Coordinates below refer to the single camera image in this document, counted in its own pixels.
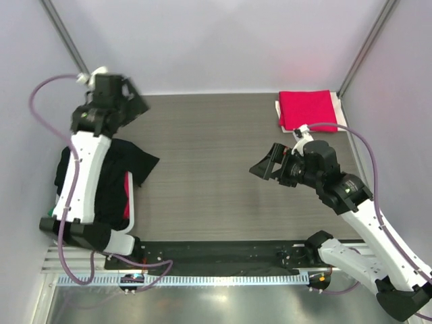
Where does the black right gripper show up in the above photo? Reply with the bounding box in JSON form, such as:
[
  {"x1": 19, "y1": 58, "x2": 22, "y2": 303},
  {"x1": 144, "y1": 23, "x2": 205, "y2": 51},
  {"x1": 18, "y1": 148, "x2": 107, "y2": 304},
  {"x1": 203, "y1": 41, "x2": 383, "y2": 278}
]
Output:
[{"x1": 250, "y1": 142, "x2": 322, "y2": 190}]

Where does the black t-shirt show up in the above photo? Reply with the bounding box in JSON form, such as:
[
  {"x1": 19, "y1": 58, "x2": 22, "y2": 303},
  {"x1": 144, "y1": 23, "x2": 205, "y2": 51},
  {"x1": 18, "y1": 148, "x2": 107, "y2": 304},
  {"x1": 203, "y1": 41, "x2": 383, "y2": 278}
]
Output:
[{"x1": 67, "y1": 138, "x2": 159, "y2": 230}]

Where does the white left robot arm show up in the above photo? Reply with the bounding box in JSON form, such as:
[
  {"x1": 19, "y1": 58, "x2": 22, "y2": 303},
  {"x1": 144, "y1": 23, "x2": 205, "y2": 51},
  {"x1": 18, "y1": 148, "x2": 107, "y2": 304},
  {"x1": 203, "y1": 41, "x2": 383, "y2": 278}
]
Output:
[{"x1": 39, "y1": 66, "x2": 149, "y2": 269}]

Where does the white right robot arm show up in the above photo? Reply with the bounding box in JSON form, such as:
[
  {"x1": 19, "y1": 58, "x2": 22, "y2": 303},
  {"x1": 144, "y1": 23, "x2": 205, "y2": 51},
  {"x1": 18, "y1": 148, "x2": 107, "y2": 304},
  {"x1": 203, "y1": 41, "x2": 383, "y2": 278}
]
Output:
[{"x1": 249, "y1": 125, "x2": 431, "y2": 322}]

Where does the folded pink t-shirt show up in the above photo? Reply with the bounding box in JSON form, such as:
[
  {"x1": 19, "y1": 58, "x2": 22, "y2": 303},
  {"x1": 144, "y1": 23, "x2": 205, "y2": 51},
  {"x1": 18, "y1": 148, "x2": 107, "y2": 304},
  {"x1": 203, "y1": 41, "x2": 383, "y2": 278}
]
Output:
[{"x1": 278, "y1": 89, "x2": 339, "y2": 133}]

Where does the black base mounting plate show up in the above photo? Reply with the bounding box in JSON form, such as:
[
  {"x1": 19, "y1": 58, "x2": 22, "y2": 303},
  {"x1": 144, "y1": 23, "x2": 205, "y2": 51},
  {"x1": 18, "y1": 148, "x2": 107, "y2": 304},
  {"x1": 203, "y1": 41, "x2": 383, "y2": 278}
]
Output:
[{"x1": 104, "y1": 240, "x2": 345, "y2": 271}]

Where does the pink t-shirt in basket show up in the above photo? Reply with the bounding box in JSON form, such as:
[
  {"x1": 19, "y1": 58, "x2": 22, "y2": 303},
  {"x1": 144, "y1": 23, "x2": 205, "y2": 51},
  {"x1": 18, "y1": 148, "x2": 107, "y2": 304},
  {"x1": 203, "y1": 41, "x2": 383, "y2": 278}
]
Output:
[{"x1": 123, "y1": 172, "x2": 130, "y2": 220}]

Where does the white plastic laundry basket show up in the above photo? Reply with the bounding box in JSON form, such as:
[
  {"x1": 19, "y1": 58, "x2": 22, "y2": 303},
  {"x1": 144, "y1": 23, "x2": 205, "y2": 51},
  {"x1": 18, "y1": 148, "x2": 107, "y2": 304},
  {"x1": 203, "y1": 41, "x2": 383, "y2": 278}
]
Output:
[{"x1": 110, "y1": 171, "x2": 135, "y2": 234}]

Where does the left aluminium frame post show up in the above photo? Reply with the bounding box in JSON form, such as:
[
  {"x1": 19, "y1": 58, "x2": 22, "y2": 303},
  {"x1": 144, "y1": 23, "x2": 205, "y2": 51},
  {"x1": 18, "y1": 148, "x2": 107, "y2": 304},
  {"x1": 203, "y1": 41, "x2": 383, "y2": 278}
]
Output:
[{"x1": 39, "y1": 0, "x2": 89, "y2": 74}]

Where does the aluminium frame post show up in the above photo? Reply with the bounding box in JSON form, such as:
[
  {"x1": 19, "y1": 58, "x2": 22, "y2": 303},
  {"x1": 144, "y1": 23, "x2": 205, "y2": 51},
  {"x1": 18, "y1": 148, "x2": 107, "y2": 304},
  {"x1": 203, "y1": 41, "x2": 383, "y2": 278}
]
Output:
[
  {"x1": 337, "y1": 0, "x2": 400, "y2": 99},
  {"x1": 39, "y1": 0, "x2": 89, "y2": 74}
]

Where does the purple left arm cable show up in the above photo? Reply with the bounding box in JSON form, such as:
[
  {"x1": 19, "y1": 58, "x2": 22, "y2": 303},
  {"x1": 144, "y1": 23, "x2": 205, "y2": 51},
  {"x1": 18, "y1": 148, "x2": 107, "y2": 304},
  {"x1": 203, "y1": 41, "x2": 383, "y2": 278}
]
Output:
[{"x1": 28, "y1": 74, "x2": 175, "y2": 291}]

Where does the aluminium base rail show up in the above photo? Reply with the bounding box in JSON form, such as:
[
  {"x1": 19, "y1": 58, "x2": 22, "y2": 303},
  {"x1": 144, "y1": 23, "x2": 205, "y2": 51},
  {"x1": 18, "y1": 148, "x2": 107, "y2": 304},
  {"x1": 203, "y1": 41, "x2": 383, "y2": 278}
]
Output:
[{"x1": 42, "y1": 246, "x2": 105, "y2": 273}]

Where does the white slotted cable duct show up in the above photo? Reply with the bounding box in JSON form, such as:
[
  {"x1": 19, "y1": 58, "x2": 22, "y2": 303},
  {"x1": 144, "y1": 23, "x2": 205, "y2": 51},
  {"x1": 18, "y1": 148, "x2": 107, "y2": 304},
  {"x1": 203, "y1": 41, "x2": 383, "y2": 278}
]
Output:
[{"x1": 57, "y1": 273, "x2": 310, "y2": 287}]

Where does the right aluminium frame post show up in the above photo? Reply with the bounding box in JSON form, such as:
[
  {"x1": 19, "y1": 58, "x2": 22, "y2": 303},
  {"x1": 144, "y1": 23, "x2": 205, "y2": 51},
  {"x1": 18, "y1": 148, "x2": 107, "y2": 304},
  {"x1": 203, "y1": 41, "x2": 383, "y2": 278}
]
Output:
[{"x1": 337, "y1": 0, "x2": 400, "y2": 99}]

